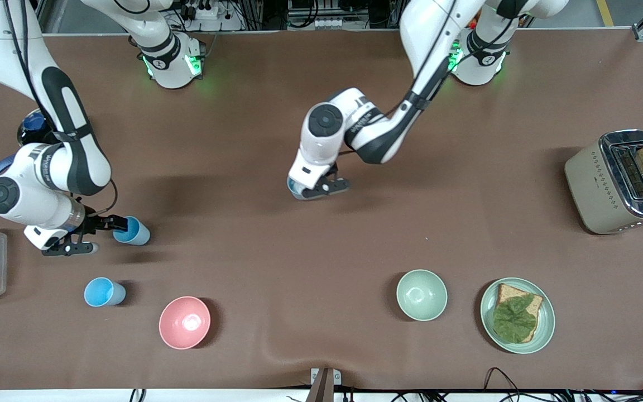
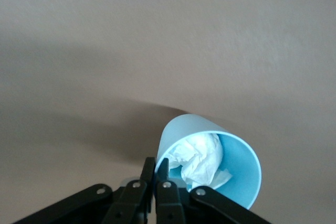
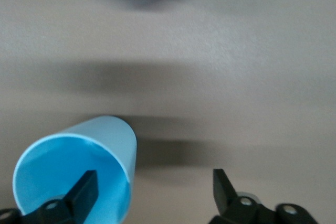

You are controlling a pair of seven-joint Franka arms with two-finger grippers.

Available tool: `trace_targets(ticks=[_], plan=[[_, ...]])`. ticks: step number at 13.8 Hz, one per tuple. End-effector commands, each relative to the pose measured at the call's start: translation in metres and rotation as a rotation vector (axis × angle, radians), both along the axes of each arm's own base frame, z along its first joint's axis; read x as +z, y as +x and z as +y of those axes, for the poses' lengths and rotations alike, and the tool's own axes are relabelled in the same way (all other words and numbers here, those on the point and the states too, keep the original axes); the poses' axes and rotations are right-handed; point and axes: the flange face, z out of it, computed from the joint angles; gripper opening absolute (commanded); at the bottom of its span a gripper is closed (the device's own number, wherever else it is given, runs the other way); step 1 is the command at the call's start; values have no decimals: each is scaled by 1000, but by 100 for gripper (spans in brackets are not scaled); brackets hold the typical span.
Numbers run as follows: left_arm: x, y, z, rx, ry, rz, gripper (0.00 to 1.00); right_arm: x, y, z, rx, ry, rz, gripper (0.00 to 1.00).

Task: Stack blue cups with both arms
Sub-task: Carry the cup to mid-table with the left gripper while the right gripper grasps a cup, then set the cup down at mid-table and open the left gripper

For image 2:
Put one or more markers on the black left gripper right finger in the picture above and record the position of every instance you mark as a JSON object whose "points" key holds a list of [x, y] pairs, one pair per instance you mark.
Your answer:
{"points": [[168, 203]]}

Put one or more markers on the blue cup with tissue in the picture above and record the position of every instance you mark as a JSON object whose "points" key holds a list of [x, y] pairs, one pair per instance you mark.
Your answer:
{"points": [[239, 166]]}

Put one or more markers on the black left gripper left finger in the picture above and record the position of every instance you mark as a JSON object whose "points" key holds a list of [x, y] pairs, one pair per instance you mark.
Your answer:
{"points": [[131, 200]]}

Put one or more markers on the crumpled white tissue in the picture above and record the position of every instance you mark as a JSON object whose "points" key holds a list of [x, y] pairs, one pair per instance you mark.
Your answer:
{"points": [[199, 155]]}

